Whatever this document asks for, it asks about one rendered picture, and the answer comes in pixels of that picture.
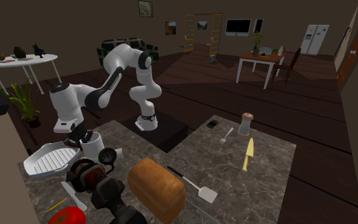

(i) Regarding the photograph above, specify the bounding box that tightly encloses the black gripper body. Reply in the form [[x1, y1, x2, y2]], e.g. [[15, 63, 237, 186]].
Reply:
[[70, 122, 88, 142]]

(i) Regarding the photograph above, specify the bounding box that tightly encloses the white cup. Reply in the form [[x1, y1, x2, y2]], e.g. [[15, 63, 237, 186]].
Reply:
[[79, 131, 106, 162]]

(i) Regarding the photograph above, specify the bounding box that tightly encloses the white ribbed grill pan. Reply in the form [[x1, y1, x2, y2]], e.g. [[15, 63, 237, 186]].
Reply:
[[23, 141, 81, 179]]

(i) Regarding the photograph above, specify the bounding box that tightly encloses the black and red appliance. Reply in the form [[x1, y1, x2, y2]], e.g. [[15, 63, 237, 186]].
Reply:
[[65, 147, 148, 224]]

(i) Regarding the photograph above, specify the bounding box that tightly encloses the white plastic knife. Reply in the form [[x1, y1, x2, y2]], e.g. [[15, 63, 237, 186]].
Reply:
[[60, 181, 88, 213]]

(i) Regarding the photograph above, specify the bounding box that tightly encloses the green potted plant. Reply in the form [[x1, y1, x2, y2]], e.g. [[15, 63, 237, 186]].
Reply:
[[1, 76, 42, 129]]

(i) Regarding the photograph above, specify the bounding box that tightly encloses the yellow pencil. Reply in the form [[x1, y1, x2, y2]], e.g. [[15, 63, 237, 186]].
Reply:
[[46, 197, 69, 213]]

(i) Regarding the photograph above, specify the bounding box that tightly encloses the red tomato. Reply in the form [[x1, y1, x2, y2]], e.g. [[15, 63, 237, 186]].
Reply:
[[47, 206, 86, 224]]

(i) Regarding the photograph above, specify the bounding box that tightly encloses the dark robot stand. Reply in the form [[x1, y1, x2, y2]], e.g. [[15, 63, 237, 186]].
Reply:
[[121, 111, 189, 154]]

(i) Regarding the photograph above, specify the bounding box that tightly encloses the brown bread loaf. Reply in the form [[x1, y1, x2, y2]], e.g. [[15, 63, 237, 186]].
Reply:
[[127, 157, 186, 224]]

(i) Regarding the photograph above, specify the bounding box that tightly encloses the white round table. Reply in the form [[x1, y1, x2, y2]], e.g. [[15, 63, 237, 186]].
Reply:
[[0, 43, 63, 95]]

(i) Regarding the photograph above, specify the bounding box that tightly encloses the black armchair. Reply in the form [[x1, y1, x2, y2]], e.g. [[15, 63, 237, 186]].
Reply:
[[97, 37, 160, 67]]

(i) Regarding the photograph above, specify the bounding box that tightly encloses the silver fork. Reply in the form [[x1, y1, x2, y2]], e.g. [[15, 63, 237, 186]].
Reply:
[[218, 127, 235, 145]]

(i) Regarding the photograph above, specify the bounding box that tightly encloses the white and brown pepper mill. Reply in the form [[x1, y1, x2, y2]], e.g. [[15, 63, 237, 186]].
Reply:
[[237, 112, 254, 137]]

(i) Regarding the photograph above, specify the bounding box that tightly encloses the yellow knife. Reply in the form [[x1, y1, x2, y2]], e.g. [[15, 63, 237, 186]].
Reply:
[[242, 137, 255, 173]]

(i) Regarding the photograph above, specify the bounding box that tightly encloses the yellow-framed double door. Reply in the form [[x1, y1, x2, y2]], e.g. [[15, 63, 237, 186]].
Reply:
[[184, 13, 223, 57]]

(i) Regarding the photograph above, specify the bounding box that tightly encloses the white-legged dining table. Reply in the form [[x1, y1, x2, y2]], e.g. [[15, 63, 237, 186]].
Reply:
[[235, 31, 288, 90]]

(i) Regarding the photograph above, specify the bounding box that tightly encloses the brown wooden chair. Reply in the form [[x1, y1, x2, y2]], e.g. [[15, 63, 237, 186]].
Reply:
[[270, 47, 302, 86]]

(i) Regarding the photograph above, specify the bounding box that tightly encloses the white refrigerator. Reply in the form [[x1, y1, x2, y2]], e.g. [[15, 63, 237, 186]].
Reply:
[[299, 24, 330, 56]]

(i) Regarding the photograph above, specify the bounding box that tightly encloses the brown open door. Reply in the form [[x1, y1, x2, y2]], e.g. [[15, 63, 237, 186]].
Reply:
[[336, 3, 358, 92]]

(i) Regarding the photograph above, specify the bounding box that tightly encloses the black-handled white spatula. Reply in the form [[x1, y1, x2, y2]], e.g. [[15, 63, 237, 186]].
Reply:
[[167, 165, 219, 204]]

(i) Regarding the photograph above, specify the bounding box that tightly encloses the orange wall picture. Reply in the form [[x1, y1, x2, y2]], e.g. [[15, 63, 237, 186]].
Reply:
[[165, 20, 177, 36]]

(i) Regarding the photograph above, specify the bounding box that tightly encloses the grey framed wall picture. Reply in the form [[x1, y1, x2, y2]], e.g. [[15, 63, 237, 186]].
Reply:
[[137, 0, 154, 18]]

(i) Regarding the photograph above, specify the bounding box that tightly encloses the wall television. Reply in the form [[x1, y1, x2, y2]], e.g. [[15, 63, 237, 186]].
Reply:
[[224, 19, 252, 38]]

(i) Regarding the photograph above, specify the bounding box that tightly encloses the narrow black wall screen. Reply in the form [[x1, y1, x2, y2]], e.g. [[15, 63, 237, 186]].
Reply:
[[252, 18, 265, 34]]

